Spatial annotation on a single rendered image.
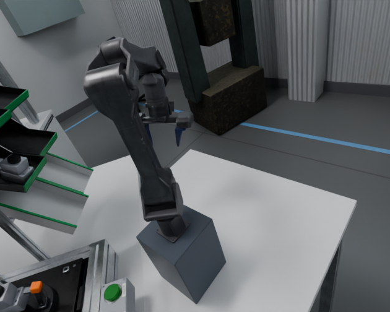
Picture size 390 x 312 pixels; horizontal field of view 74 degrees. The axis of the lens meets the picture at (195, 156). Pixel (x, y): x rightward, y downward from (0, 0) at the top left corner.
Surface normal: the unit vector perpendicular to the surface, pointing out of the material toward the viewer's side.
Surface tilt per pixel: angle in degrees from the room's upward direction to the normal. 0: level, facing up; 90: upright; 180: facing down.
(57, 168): 45
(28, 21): 90
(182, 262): 90
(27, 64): 90
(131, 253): 0
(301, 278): 0
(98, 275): 0
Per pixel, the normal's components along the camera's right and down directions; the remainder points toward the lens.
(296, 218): -0.25, -0.77
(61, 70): 0.74, 0.24
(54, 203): 0.51, -0.70
